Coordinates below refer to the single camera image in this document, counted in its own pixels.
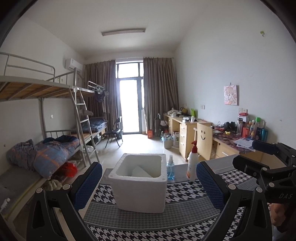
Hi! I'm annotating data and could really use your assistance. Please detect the blue spray bottle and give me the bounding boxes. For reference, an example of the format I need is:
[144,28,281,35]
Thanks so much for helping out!
[166,155,175,179]

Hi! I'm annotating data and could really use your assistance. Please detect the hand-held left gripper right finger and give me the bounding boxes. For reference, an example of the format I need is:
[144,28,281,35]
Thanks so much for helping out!
[196,161,271,241]

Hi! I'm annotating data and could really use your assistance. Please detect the white foam box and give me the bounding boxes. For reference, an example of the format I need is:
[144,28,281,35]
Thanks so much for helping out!
[108,153,167,214]

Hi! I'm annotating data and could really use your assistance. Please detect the blue plaid bedding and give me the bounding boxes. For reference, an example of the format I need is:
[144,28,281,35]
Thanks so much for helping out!
[89,117,108,133]

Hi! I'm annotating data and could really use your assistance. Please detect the metal bunk bed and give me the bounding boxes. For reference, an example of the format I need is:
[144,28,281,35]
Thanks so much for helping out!
[0,52,101,186]
[76,81,109,139]

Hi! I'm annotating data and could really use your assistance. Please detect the white pump lotion bottle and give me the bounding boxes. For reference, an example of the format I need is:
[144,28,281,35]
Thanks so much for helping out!
[187,141,199,181]

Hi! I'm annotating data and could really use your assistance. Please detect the metal bed ladder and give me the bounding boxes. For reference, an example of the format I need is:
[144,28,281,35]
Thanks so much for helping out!
[69,87,100,167]

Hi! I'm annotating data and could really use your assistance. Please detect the black folding chair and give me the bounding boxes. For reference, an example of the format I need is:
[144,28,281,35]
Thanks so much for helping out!
[105,116,123,149]

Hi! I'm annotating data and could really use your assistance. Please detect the dark hanging clothes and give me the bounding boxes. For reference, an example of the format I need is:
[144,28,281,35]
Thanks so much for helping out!
[94,90,107,103]

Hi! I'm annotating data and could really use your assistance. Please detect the glass balcony door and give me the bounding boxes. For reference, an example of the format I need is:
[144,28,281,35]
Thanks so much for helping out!
[115,61,146,134]

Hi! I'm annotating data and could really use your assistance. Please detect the brown curtain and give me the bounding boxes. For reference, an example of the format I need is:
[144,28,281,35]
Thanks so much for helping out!
[143,57,179,133]
[83,60,117,130]

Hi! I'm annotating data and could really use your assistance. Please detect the person's right hand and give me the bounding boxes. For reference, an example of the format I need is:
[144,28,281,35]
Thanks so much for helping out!
[270,203,285,226]

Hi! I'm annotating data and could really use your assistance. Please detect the white air conditioner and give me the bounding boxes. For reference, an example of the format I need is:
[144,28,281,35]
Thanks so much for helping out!
[65,58,83,71]

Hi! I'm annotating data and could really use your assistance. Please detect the wooden smiley chair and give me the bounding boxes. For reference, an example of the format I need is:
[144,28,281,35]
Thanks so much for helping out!
[187,123,213,163]

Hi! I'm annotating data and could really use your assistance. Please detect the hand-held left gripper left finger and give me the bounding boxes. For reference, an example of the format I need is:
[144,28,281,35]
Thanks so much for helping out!
[26,161,103,241]

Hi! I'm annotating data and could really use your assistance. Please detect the blue orange quilt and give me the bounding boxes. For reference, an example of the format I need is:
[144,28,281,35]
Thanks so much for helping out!
[6,136,80,179]

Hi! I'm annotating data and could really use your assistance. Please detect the row of toiletry bottles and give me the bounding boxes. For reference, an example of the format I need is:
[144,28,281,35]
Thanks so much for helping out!
[236,115,269,142]

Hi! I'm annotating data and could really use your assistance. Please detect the wall picture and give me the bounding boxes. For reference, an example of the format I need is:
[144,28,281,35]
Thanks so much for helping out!
[223,85,239,106]

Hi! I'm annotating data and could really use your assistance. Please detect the printed papers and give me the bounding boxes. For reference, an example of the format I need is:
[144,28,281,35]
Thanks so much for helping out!
[233,137,256,152]

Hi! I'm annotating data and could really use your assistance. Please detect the wooden desk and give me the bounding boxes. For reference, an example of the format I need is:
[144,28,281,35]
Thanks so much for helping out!
[163,113,212,160]
[211,130,269,163]

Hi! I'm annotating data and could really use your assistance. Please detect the ceiling light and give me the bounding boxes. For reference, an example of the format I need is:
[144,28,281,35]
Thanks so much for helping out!
[101,28,147,36]

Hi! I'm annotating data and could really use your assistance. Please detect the red plastic bag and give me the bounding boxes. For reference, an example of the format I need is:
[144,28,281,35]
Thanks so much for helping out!
[55,162,78,178]

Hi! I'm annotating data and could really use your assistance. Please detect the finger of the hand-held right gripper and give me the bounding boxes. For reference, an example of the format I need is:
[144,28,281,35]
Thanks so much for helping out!
[252,140,289,160]
[232,155,271,186]

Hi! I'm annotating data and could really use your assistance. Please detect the white bucket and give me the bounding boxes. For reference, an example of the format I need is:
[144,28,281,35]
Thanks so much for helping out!
[162,135,174,149]

